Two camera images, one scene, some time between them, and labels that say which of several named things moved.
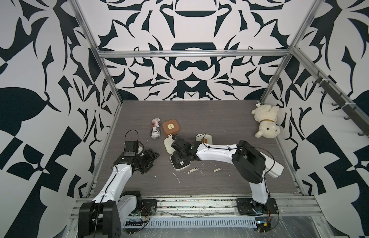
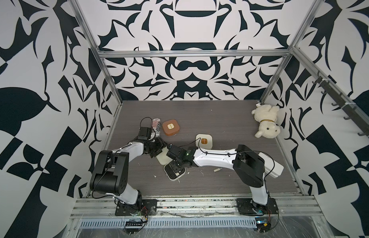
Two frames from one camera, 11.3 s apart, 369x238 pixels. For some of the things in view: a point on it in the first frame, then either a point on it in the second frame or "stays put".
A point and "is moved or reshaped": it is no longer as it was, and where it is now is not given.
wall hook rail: x=350 y=108 stays put
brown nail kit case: x=171 y=127 stays put
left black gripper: x=150 y=154 → x=160 y=144
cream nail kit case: x=178 y=163 is moved or reshaped
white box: x=273 y=168 stays put
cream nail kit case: x=204 y=138 stays put
